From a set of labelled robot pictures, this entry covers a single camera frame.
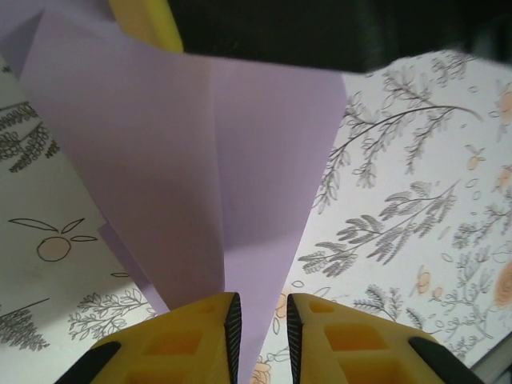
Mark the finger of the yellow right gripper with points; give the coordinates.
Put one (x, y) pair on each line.
(148, 24)

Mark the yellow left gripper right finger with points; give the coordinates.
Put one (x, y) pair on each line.
(352, 352)

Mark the aluminium frame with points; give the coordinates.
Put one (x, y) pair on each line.
(500, 368)

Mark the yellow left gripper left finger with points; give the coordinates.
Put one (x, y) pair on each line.
(180, 348)

